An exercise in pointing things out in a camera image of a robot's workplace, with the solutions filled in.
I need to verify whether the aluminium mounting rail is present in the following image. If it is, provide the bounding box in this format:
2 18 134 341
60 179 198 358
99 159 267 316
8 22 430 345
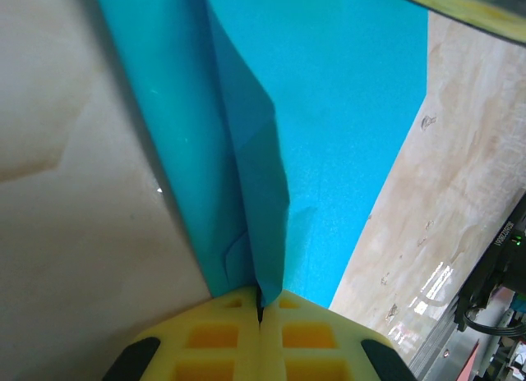
408 302 526 381

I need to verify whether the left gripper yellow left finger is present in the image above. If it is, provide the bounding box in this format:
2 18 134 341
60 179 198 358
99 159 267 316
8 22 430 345
102 285 264 381

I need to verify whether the blue square paper sheet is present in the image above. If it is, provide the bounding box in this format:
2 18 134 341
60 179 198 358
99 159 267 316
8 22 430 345
92 0 429 310

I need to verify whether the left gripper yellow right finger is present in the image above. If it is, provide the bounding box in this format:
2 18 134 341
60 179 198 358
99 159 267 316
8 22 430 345
261 288 418 381

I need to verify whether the short black cable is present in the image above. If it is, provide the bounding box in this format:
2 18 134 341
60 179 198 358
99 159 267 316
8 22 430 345
464 305 526 337

